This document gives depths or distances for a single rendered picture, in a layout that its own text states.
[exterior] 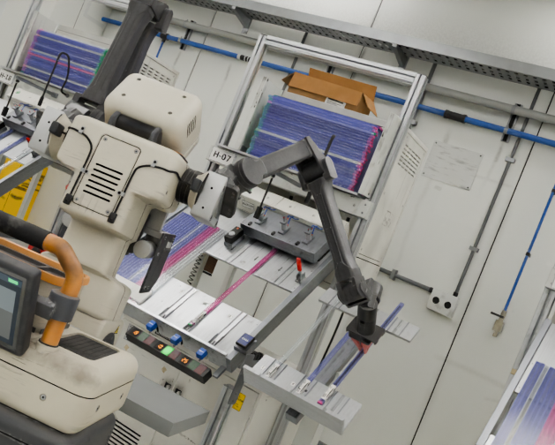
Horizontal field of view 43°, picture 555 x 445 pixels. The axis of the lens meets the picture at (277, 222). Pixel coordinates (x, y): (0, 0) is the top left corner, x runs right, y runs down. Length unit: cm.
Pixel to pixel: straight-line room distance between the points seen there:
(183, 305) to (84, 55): 156
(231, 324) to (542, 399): 99
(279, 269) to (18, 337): 142
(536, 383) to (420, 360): 184
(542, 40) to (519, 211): 98
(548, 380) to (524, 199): 189
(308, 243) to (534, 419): 98
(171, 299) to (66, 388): 122
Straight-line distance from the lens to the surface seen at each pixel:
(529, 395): 222
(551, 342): 240
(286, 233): 263
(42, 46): 380
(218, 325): 236
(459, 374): 399
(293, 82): 327
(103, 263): 167
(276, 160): 191
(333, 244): 203
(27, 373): 133
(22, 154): 340
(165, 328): 239
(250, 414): 257
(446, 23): 446
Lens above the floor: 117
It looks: level
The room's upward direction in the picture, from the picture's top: 22 degrees clockwise
